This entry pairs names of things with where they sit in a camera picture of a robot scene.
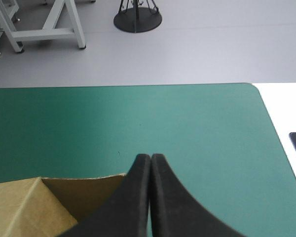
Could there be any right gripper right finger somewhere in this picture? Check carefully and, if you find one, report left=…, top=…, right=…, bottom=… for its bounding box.
left=150, top=153, right=247, bottom=237

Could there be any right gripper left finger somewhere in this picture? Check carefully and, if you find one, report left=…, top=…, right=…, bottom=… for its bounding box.
left=60, top=153, right=152, bottom=237

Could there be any brown cardboard box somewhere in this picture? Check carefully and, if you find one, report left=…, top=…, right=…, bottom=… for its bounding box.
left=0, top=173, right=128, bottom=237

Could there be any black round stand base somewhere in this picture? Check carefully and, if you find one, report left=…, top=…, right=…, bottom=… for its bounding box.
left=113, top=0, right=163, bottom=34

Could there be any white metal frame table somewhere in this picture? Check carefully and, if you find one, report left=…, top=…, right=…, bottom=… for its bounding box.
left=0, top=0, right=97, bottom=58

